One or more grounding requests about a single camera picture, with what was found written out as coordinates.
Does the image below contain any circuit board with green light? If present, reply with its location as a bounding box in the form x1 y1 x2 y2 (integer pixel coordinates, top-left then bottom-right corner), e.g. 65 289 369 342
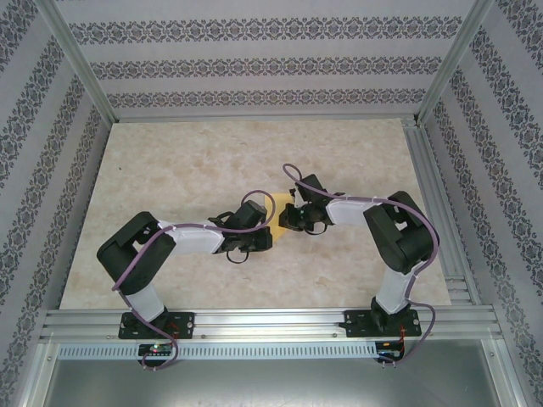
138 343 176 357

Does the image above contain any aluminium mounting rail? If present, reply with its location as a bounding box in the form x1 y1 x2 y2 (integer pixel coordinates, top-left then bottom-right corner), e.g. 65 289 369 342
40 307 507 343

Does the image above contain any aluminium frame post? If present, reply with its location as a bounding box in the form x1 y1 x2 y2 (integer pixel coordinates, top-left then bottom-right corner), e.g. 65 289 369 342
36 0 119 125
413 0 496 126

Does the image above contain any slotted grey cable duct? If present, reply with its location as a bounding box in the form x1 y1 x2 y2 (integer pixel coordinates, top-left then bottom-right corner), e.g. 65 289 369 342
57 342 379 360

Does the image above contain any yellow square paper sheet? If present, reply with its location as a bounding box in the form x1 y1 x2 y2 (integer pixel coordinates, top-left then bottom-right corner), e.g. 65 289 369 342
262 192 299 245

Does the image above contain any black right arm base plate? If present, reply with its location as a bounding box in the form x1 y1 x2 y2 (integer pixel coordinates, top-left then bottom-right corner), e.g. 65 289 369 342
344 309 423 339

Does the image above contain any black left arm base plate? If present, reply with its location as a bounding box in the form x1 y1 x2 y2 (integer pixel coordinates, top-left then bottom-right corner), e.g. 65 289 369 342
117 311 196 341

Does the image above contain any aluminium side rail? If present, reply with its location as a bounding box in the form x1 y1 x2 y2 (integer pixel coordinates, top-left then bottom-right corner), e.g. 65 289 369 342
400 117 484 307

